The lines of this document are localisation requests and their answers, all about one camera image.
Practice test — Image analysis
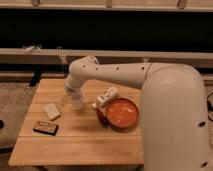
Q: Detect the dark brown eraser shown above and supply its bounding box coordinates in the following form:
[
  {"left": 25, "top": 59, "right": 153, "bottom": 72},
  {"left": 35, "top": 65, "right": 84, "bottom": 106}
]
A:
[{"left": 33, "top": 121, "right": 58, "bottom": 135}]

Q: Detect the wooden table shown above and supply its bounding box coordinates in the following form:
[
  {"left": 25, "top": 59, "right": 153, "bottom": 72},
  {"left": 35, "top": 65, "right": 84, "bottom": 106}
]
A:
[{"left": 9, "top": 79, "right": 143, "bottom": 166}]

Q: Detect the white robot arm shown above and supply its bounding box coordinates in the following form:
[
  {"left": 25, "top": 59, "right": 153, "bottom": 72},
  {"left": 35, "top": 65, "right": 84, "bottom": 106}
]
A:
[{"left": 65, "top": 56, "right": 209, "bottom": 171}]

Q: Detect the orange ceramic bowl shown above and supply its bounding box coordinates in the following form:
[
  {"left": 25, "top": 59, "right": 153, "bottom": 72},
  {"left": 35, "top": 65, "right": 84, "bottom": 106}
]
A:
[{"left": 96, "top": 98, "right": 139, "bottom": 129}]

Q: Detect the white horizontal rail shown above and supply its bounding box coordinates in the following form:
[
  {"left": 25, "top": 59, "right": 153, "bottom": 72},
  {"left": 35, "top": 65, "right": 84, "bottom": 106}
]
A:
[{"left": 0, "top": 48, "right": 213, "bottom": 68}]

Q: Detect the white plastic bottle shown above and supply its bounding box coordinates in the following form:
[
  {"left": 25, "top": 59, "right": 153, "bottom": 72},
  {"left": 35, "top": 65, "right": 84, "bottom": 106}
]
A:
[{"left": 91, "top": 87, "right": 119, "bottom": 109}]

